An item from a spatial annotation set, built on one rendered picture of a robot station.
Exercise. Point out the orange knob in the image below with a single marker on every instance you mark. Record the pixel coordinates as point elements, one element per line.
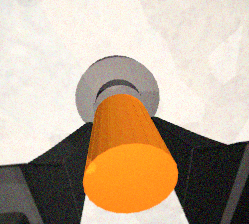
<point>128,168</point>

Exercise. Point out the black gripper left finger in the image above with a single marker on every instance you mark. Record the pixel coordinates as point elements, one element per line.
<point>49,189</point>

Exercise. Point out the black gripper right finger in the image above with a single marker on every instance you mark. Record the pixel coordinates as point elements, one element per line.
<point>211,174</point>

